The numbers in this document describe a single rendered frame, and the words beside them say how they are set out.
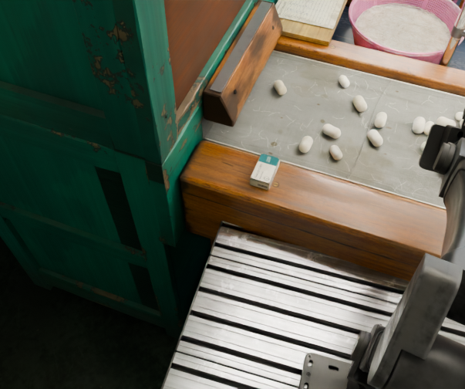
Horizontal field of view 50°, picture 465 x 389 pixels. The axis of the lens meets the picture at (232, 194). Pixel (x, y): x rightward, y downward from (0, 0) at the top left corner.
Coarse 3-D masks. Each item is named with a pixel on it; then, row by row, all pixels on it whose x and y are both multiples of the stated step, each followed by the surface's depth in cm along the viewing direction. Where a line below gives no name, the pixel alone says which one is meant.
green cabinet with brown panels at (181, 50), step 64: (0, 0) 66; (64, 0) 62; (128, 0) 56; (192, 0) 74; (256, 0) 102; (0, 64) 77; (64, 64) 71; (128, 64) 64; (192, 64) 82; (64, 128) 82; (128, 128) 75
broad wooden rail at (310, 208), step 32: (192, 160) 90; (224, 160) 90; (256, 160) 90; (192, 192) 89; (224, 192) 86; (256, 192) 85; (288, 192) 85; (320, 192) 85; (352, 192) 86; (384, 192) 88; (192, 224) 99; (224, 224) 94; (256, 224) 90; (288, 224) 86; (320, 224) 83; (352, 224) 82; (384, 224) 82; (416, 224) 82; (352, 256) 87; (384, 256) 83; (416, 256) 80
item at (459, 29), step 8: (464, 0) 95; (464, 8) 95; (464, 16) 96; (456, 24) 98; (464, 24) 97; (456, 32) 99; (464, 32) 99; (448, 40) 102; (456, 40) 100; (448, 48) 102; (456, 48) 102; (440, 56) 106; (448, 56) 104; (440, 64) 106; (448, 64) 106
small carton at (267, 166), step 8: (264, 160) 87; (272, 160) 87; (256, 168) 86; (264, 168) 86; (272, 168) 86; (256, 176) 85; (264, 176) 85; (272, 176) 85; (256, 184) 86; (264, 184) 85
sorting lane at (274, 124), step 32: (288, 64) 109; (320, 64) 109; (256, 96) 103; (288, 96) 103; (320, 96) 103; (352, 96) 103; (384, 96) 103; (416, 96) 103; (448, 96) 103; (224, 128) 98; (256, 128) 98; (288, 128) 98; (320, 128) 98; (352, 128) 98; (384, 128) 98; (288, 160) 93; (320, 160) 93; (352, 160) 93; (384, 160) 93; (416, 160) 93; (416, 192) 89
